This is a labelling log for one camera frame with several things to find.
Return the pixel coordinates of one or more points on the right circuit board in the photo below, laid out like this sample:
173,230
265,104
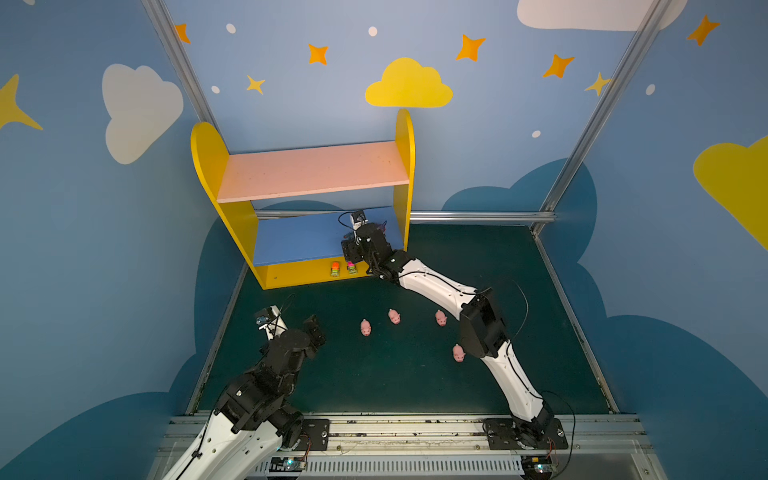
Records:
537,468

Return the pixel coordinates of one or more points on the right aluminium frame post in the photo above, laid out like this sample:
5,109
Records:
635,53

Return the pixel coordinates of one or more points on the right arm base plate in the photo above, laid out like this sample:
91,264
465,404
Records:
504,435

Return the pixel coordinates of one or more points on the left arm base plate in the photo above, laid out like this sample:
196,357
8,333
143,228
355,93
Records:
314,435

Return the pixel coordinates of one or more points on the rear aluminium frame bar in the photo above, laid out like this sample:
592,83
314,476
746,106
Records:
436,217

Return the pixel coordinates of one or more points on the circuit board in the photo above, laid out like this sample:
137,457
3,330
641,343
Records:
537,468
291,466

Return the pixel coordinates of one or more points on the pink toy pig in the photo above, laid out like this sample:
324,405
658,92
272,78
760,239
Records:
441,318
458,353
394,316
365,328

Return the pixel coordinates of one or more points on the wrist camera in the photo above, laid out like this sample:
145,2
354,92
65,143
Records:
358,218
269,320

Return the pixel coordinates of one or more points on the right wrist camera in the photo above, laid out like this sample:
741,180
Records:
358,218

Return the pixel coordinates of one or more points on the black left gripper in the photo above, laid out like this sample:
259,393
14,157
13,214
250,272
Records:
309,334

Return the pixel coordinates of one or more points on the yellow toy shelf unit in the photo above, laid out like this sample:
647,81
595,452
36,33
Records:
300,250

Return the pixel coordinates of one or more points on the left circuit board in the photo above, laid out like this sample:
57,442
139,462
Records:
291,466

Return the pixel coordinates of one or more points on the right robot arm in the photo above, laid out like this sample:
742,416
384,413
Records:
483,330

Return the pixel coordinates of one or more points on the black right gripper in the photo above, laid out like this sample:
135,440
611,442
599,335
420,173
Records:
352,248

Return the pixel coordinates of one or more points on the left aluminium frame post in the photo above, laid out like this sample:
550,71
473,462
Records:
163,25

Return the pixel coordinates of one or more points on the aluminium frame post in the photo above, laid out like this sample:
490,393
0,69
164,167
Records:
163,25
635,53

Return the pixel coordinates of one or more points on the aluminium front rail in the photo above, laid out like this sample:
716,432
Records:
444,446

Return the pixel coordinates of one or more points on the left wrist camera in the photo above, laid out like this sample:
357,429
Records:
269,320

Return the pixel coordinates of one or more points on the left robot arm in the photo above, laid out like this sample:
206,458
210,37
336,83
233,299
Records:
252,419

